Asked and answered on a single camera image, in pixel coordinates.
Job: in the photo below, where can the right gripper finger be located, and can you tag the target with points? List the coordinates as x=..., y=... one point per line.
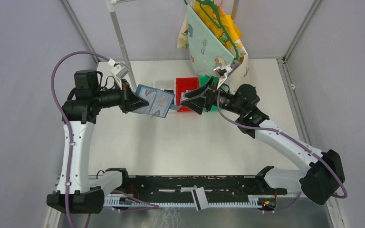
x=200, y=90
x=197, y=104

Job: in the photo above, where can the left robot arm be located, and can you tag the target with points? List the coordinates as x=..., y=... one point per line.
x=75, y=193

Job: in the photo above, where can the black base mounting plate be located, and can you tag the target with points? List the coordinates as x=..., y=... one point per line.
x=218, y=189

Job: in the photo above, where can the green clothes hanger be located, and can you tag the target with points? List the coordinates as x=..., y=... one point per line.
x=235, y=52

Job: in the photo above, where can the white clothes rack stand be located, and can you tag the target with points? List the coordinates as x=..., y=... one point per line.
x=111, y=4

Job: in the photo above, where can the red plastic bin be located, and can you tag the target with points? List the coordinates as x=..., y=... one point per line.
x=184, y=84

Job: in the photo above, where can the blue card holder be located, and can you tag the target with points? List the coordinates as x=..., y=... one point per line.
x=159, y=101

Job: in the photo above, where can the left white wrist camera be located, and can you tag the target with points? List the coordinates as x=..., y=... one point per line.
x=118, y=70

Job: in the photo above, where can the yellow garment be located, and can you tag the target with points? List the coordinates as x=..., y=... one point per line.
x=221, y=26

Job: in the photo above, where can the white plastic bin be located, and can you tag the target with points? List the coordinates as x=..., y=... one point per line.
x=167, y=85

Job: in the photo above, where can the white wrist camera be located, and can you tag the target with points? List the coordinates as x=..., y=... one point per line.
x=222, y=72
x=118, y=70

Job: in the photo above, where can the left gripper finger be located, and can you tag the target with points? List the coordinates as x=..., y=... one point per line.
x=134, y=102
x=126, y=90

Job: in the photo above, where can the mint cartoon print cloth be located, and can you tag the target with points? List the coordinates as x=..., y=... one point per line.
x=207, y=53

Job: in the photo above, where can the green plastic bin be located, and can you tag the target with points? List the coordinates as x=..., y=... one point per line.
x=203, y=80

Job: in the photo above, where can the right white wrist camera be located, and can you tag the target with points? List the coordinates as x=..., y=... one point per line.
x=222, y=72

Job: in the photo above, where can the white slotted cable duct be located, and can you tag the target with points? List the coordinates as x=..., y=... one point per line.
x=119, y=201

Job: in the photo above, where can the white magnetic stripe card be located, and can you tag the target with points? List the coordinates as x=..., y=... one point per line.
x=200, y=199

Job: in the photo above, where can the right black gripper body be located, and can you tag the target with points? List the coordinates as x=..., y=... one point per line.
x=225, y=101

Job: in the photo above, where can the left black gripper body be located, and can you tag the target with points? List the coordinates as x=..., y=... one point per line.
x=114, y=97

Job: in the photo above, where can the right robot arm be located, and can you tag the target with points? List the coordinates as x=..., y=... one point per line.
x=319, y=175

